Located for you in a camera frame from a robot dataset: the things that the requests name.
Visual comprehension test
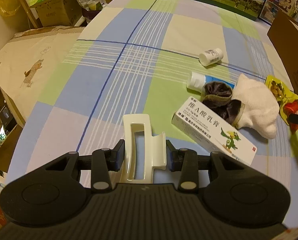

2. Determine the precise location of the white fluffy towel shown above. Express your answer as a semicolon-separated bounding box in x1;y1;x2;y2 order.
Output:
232;74;279;139

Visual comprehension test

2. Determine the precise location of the beige dog print blanket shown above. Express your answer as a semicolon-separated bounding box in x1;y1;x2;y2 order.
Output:
0;26;83;119

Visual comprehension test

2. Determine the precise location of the dark brown velvet scrunchie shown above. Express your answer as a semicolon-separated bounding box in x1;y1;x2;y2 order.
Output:
201;81;245;127

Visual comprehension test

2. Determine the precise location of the white ointment box green bird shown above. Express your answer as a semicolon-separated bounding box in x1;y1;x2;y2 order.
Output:
171;96;257;166

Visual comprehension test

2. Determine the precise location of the blue white hand cream tube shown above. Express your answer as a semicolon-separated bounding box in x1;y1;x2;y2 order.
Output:
186;72;235;92

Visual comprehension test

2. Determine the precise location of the plain cardboard box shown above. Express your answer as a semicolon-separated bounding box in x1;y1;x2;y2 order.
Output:
33;0;82;27

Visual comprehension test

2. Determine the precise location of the yellow snack packet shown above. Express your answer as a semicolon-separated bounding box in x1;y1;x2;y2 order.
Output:
265;75;298;125

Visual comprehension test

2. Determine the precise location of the red snack packet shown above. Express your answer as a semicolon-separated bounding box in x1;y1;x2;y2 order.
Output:
283;100;298;134

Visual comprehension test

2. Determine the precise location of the brown cardboard storage box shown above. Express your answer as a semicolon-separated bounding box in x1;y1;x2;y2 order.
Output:
267;11;298;95

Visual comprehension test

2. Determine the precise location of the cream plastic hair claw clip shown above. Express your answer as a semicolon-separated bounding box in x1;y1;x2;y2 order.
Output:
120;114;167;184

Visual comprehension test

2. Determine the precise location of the checkered bed sheet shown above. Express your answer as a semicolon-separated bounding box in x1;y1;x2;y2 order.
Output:
4;0;298;228

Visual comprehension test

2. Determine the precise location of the open brown box on floor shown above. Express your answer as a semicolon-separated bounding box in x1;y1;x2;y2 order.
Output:
0;87;25;173

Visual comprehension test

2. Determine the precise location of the white pill bottle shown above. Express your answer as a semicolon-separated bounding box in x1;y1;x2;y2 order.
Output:
199;48;224;67

